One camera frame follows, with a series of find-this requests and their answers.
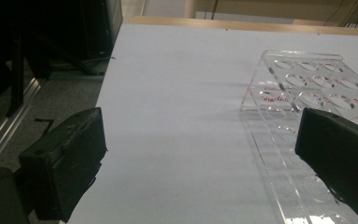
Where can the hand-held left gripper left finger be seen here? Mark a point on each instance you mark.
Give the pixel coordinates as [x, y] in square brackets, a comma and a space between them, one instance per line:
[65, 161]

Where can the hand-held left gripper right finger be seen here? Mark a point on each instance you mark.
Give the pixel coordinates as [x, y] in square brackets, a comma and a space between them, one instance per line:
[338, 149]

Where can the clear acrylic tube rack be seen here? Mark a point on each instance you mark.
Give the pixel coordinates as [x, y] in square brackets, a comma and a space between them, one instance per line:
[279, 174]

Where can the black stand legs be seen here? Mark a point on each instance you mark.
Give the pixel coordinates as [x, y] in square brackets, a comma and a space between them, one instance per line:
[17, 81]

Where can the black cabinet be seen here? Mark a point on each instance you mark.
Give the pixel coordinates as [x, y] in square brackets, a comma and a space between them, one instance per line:
[99, 28]

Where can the light wooden cabinet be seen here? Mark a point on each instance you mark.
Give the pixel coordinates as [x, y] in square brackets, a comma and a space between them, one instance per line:
[261, 7]

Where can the metal floor rail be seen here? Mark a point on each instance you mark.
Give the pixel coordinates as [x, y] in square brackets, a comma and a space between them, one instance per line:
[9, 130]

